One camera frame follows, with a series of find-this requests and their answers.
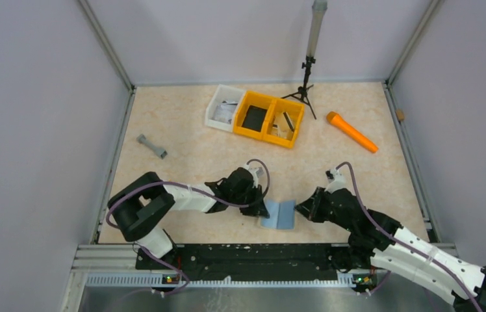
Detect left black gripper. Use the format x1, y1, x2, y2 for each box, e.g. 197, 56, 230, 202
231, 184, 270, 218

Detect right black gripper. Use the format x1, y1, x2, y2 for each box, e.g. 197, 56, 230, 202
295, 186, 355, 232

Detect beige card holder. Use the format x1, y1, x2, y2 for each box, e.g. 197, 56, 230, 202
260, 200, 296, 230

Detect beige card with grey stripe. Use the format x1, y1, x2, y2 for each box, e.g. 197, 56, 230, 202
282, 112, 295, 132

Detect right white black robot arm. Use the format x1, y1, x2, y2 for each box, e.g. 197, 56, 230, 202
295, 187, 486, 311

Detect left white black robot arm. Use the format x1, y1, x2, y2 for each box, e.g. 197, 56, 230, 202
105, 166, 270, 269

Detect beige parts in bin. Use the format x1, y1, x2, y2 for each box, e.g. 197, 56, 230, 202
270, 124, 293, 140

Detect black pad in bin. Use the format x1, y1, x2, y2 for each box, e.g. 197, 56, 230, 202
242, 105, 267, 133

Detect orange flashlight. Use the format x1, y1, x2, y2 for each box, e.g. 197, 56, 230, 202
326, 111, 378, 153

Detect yellow bin with black pad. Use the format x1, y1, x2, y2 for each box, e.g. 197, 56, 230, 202
233, 90, 275, 141

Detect yellow bin with beige parts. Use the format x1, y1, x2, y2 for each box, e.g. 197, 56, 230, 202
262, 98, 305, 148

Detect papers in white bin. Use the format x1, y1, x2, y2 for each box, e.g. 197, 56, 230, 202
212, 101, 238, 124

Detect white plastic bin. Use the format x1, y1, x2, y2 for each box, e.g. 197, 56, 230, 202
205, 84, 246, 133

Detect grey dumbbell-shaped part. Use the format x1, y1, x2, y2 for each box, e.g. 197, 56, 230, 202
136, 134, 168, 159

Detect black tripod with grey pole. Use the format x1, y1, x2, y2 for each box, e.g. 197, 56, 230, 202
282, 0, 328, 120

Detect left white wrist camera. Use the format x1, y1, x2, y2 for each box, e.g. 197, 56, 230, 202
244, 164, 265, 185

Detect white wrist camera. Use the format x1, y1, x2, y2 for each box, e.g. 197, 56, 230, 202
244, 164, 265, 185
325, 168, 346, 193

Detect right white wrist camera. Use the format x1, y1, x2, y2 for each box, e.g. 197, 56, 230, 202
325, 168, 346, 193

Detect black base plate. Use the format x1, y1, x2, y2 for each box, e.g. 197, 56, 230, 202
135, 243, 375, 281

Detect grey slotted cable duct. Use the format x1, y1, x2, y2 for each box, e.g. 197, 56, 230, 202
86, 273, 355, 288

